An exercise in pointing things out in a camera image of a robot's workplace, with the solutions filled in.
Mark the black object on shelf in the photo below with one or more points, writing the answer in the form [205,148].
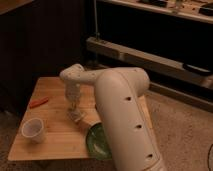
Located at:
[197,70]

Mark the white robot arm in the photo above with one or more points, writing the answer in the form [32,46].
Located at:
[117,92]

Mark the green bowl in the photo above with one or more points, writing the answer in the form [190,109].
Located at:
[96,144]

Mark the white sponge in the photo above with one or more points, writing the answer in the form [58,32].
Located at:
[78,119]

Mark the orange marker pen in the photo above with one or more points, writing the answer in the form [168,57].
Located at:
[38,102]

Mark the grey metal shelf rail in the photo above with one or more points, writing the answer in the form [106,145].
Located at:
[148,61]

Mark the white plastic cup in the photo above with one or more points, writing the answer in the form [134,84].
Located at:
[33,130]

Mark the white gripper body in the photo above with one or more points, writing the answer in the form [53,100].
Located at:
[72,94]

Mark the wooden table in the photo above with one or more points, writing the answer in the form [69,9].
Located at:
[63,138]

